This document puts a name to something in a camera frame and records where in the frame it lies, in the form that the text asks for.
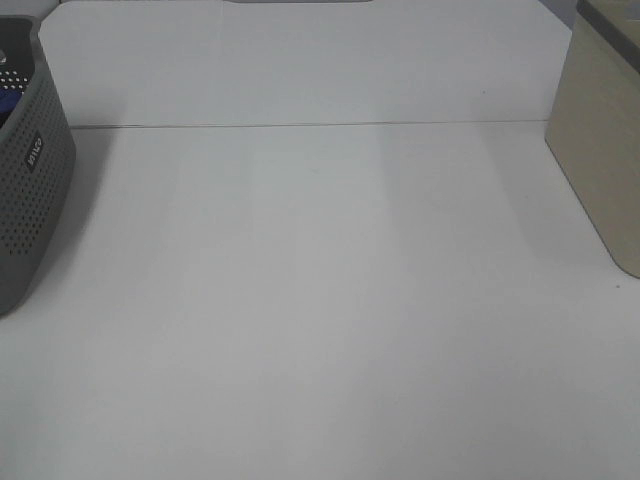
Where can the beige storage box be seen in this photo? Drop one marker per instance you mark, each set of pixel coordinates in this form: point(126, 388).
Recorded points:
point(593, 129)

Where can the grey perforated plastic basket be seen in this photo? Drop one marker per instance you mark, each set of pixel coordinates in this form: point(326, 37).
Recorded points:
point(38, 156)

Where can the blue microfibre towel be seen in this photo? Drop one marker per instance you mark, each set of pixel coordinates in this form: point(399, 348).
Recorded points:
point(9, 99)

